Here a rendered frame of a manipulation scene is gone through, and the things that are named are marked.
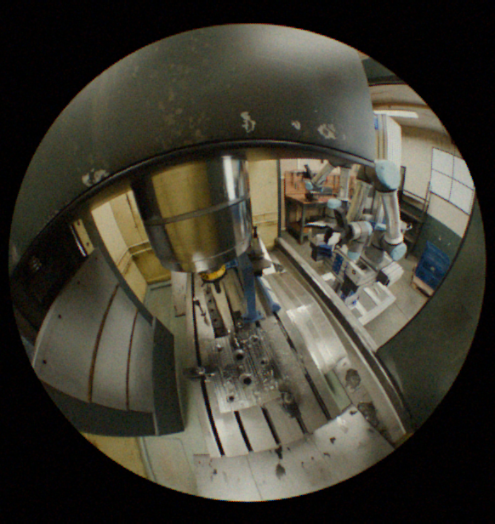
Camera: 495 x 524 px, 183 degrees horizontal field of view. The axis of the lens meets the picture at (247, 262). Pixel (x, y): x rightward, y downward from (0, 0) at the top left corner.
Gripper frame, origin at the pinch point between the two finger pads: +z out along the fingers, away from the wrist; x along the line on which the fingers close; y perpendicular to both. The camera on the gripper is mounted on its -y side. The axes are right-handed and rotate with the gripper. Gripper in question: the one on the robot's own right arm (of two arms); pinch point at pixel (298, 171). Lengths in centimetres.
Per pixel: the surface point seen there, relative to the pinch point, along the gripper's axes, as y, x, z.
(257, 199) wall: 15, -62, -10
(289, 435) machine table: 38, -132, -140
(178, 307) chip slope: 59, -161, -36
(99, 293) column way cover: -7, -163, -80
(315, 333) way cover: 60, -91, -106
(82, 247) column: -22, -163, -72
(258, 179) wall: -3, -58, -10
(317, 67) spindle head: -33, -111, -114
